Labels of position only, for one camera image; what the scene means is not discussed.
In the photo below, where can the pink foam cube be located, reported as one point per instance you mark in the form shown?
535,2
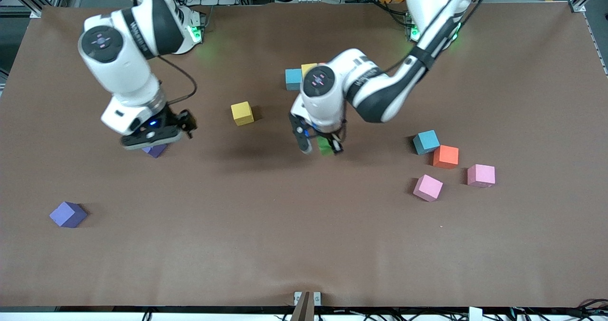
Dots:
428,187
481,175

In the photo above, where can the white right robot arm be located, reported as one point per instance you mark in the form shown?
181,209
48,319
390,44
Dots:
118,69

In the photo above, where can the green foam cube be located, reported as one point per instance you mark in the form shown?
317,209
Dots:
325,146

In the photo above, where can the purple foam cube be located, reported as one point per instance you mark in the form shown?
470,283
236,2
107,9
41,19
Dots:
68,214
154,151

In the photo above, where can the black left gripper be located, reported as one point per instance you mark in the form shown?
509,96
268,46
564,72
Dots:
331,137

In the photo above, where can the white right camera mount bracket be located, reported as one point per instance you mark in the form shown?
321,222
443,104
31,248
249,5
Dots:
121,117

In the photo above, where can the yellow foam cube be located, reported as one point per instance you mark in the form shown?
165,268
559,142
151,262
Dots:
242,113
308,67

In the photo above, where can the paper table cover sheet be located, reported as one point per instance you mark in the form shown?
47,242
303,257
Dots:
304,245

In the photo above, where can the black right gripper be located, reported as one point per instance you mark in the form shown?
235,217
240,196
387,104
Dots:
172,118

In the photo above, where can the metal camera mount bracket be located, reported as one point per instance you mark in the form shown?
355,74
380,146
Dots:
308,298

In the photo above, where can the blue foam cube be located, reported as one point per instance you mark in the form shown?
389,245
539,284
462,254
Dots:
426,141
293,79

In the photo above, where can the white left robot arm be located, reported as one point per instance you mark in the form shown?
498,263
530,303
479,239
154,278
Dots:
380,88

